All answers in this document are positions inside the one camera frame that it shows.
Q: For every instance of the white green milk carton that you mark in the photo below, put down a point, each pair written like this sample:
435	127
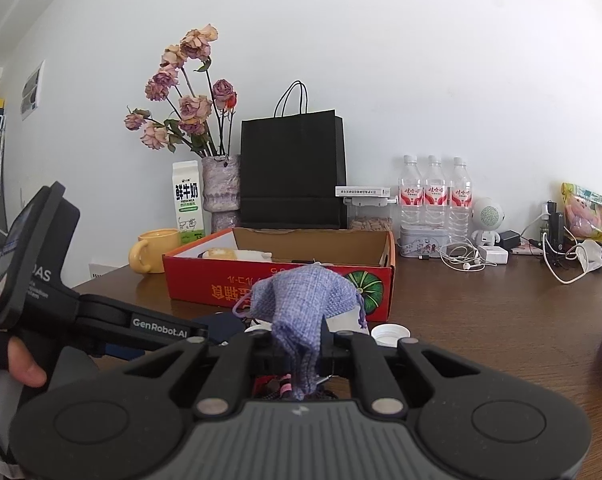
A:
187	200

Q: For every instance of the yellow snack packet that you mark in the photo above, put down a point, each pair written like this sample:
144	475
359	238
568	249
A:
583	210

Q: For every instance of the white vented panel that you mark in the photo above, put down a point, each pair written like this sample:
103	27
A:
102	270

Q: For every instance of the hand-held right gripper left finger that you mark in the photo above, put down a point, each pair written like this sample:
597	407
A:
241	355

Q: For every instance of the black upright device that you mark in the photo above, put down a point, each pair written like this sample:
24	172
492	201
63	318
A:
556	230

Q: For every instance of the person's left hand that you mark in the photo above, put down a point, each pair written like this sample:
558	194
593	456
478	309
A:
26	360

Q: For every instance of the white robot speaker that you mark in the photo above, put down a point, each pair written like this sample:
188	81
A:
488	215

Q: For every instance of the wall notice sheet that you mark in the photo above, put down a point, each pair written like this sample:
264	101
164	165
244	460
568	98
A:
33	90

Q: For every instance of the white translucent plastic box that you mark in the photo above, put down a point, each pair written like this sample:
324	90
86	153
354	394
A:
348	321

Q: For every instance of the purple textured vase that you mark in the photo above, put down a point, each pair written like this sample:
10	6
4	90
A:
221	185

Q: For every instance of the white flat box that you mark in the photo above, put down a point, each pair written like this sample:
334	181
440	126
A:
362	191

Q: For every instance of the red fabric flower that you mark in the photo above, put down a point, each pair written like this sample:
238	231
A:
266	385

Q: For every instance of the black power adapter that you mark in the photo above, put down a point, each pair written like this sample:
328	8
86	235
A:
509	238

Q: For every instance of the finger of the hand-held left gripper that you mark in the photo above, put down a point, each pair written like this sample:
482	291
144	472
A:
126	352

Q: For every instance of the black paper bag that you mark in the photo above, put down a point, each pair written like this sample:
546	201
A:
291	170

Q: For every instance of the clear seed container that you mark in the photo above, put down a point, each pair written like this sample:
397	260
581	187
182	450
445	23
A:
368	222

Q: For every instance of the pink flat case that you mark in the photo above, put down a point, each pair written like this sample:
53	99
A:
526	249

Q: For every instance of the white printed tin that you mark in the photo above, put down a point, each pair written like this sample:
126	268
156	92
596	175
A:
423	242

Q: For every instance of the dark navy pouch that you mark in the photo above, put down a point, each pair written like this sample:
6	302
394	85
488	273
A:
221	327

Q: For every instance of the red cardboard box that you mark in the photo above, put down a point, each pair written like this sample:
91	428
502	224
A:
201	280

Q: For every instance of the white face mask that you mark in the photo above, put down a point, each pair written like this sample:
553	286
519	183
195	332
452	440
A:
591	257

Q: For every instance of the yellow white plush toy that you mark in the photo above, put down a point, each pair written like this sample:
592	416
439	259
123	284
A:
231	254

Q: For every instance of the white charger block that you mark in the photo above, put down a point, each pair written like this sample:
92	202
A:
493	254

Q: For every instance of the dried pink roses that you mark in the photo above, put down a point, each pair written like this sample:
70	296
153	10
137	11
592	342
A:
196	110

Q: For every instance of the white ribbed lid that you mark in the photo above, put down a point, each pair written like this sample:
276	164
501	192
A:
391	332

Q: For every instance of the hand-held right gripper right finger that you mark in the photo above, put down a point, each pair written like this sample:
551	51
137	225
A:
351	355

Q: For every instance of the yellow mug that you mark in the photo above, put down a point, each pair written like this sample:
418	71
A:
156	252

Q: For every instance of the purple linen pouch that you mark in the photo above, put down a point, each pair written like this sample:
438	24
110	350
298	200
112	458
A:
301	310

